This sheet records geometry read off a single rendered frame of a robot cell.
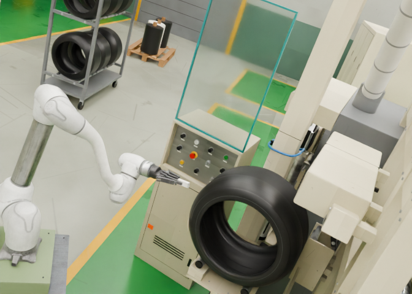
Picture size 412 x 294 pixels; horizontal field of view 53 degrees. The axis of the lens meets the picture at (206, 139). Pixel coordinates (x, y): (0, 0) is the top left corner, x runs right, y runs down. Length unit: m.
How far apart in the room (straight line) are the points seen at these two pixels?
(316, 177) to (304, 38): 9.38
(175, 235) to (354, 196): 1.91
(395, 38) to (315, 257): 1.21
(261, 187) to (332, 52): 0.73
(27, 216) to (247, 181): 1.08
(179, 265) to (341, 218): 2.03
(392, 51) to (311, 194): 1.02
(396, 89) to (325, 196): 3.78
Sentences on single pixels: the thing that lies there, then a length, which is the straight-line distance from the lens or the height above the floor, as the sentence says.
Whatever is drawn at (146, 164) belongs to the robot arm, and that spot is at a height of 1.25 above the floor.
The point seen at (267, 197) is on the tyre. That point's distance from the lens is 1.96.
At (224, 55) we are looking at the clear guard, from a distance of 2.66.
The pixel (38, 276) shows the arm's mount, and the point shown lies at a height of 0.75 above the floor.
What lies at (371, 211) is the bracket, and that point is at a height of 1.72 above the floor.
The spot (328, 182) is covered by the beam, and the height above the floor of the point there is 1.78.
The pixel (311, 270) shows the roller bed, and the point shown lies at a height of 1.02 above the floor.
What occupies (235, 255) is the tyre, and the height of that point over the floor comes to 0.91.
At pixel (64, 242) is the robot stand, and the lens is 2.61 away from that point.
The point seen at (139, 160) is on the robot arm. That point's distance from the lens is 2.33.
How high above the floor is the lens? 2.41
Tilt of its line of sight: 25 degrees down
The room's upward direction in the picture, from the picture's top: 19 degrees clockwise
